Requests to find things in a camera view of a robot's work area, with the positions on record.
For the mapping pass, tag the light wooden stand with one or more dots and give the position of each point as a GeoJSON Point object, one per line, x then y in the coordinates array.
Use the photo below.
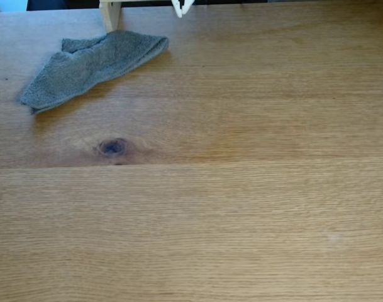
{"type": "Point", "coordinates": [110, 15]}

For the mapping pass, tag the light blue background object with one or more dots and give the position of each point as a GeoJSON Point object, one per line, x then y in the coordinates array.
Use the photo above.
{"type": "Point", "coordinates": [7, 4]}

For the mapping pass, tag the grey terry cloth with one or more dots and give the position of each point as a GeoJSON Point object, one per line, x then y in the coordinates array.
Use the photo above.
{"type": "Point", "coordinates": [84, 66]}

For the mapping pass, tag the dark background object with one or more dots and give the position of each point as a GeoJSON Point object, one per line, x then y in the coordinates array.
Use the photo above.
{"type": "Point", "coordinates": [46, 4]}

